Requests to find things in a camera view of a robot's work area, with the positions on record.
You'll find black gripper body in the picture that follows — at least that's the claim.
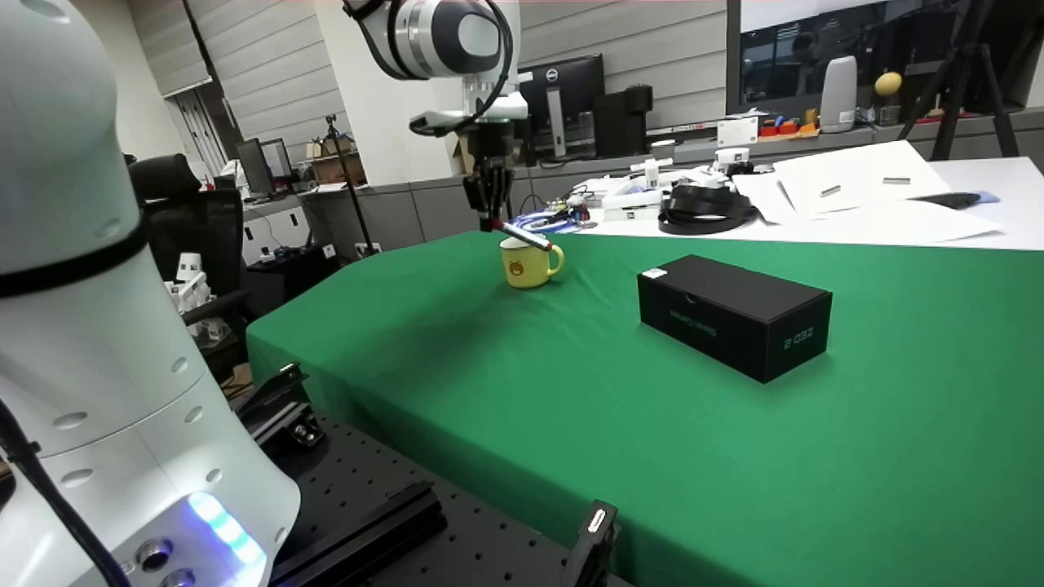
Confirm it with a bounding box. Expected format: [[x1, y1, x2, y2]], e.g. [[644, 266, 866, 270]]
[[464, 125, 514, 186]]

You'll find grey marker with red cap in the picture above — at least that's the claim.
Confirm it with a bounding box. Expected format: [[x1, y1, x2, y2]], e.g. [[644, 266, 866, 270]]
[[499, 217, 555, 254]]

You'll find yellow enamel mug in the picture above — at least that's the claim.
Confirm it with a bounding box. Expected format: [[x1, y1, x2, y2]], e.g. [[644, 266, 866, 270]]
[[496, 235, 569, 293]]

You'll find black computer monitor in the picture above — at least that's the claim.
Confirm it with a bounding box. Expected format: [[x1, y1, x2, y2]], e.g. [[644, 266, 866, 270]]
[[514, 51, 608, 171]]

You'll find black desktop box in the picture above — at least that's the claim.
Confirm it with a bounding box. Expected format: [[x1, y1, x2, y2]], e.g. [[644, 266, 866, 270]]
[[595, 80, 657, 159]]

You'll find thin black light stand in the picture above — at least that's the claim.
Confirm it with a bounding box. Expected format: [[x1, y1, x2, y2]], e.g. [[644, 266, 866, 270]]
[[322, 110, 382, 262]]

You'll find brown cardboard box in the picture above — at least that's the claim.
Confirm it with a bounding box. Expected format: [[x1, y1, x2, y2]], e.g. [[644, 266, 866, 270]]
[[308, 150, 369, 190]]

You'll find green table cloth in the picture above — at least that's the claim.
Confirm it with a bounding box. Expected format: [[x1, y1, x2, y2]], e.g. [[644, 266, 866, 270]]
[[243, 229, 1044, 587]]

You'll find small white box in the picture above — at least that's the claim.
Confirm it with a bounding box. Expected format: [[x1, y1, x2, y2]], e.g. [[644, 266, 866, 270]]
[[716, 114, 765, 150]]

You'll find black office chair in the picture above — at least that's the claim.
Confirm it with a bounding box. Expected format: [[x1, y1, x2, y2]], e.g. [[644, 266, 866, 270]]
[[115, 150, 255, 380]]

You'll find small white figurine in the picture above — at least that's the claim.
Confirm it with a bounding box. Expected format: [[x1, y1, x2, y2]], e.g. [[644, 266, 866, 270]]
[[162, 248, 220, 315]]

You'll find white speaker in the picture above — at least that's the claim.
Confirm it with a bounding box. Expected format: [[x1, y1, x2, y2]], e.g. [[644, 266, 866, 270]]
[[819, 51, 862, 133]]

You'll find white paper sheet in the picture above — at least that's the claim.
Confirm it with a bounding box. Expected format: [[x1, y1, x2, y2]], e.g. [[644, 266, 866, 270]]
[[765, 138, 956, 217]]

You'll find black flat case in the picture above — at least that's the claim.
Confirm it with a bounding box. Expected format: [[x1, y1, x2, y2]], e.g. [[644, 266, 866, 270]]
[[909, 190, 987, 212]]

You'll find black tripod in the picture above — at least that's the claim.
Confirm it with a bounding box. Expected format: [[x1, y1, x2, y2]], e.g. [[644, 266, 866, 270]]
[[897, 0, 1026, 163]]

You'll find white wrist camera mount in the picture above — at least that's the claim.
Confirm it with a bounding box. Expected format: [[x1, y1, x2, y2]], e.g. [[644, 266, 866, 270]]
[[407, 88, 535, 140]]

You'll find blue cable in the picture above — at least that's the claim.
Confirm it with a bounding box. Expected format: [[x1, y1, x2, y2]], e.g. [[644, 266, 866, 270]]
[[533, 208, 598, 237]]

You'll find black coiled cable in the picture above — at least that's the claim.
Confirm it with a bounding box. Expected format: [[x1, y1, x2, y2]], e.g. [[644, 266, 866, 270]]
[[657, 179, 761, 237]]

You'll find black rectangular camera box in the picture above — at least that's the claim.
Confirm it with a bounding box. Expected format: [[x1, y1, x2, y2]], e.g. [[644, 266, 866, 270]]
[[636, 252, 836, 386]]

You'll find black clamp mount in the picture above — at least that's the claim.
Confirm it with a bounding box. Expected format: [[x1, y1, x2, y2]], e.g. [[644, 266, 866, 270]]
[[233, 360, 328, 459]]

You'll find black aluminium rail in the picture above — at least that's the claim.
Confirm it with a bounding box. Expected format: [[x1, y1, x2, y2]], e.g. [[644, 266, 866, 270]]
[[266, 480, 449, 587]]

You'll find black bracket with white label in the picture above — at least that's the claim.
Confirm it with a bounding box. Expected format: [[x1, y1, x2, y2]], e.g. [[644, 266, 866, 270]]
[[558, 498, 624, 587]]

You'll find black base cable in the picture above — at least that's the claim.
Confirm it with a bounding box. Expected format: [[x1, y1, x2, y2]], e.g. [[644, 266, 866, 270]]
[[0, 401, 133, 587]]

